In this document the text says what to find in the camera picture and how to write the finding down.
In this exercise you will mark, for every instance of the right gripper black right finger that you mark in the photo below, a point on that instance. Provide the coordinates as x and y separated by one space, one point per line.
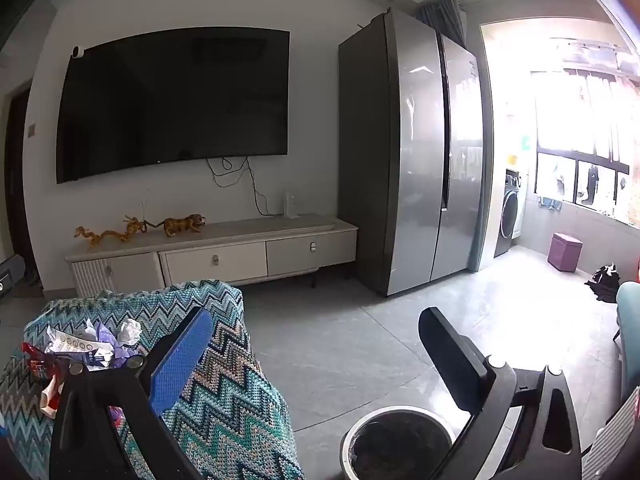
545 441

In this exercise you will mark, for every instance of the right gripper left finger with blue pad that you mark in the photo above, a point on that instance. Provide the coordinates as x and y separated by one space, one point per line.
85 443

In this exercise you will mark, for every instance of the white printed paper wrapper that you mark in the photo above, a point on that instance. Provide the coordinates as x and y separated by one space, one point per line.
95 346

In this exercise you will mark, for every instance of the red snack wrapper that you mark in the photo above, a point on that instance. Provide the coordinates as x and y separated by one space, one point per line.
45 370

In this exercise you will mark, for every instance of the purple plastic wrapper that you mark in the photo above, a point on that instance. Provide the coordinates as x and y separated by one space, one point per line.
120 353

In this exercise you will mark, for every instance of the white tissue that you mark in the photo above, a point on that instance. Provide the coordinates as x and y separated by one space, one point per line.
129 333

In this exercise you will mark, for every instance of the round white-rimmed trash bin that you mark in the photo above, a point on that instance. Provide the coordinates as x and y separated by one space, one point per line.
406 442

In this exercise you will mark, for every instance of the teal zigzag knitted table cloth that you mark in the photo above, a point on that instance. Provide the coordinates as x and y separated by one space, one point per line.
229 420

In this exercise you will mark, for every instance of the teal sofa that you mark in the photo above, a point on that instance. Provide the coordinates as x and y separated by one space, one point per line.
628 320

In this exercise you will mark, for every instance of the black backpack on floor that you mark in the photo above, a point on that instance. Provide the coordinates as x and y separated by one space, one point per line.
605 283

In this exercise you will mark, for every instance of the purple storage stool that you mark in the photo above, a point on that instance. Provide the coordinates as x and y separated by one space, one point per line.
564 252

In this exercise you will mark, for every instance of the golden dragon figurine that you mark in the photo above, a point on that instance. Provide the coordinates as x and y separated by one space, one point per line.
133 226

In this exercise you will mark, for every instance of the front-load washing machine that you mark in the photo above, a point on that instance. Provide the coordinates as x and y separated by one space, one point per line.
509 212

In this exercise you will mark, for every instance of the cream TV cabinet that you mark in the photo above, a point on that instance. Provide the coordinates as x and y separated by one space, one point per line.
238 252

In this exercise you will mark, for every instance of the orange tiger figurine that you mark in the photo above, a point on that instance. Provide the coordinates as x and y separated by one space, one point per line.
172 226

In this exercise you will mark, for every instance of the white router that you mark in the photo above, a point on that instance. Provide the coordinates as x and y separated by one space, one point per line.
289 206

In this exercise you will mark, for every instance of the silver double-door refrigerator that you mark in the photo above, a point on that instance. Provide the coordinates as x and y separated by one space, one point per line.
410 152

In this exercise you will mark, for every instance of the grey window curtain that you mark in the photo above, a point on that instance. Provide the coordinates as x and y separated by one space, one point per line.
444 16

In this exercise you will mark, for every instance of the large black wall television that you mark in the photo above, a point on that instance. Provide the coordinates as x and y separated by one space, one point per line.
173 95

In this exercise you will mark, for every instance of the small white security camera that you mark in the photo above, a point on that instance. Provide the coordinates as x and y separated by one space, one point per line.
78 52

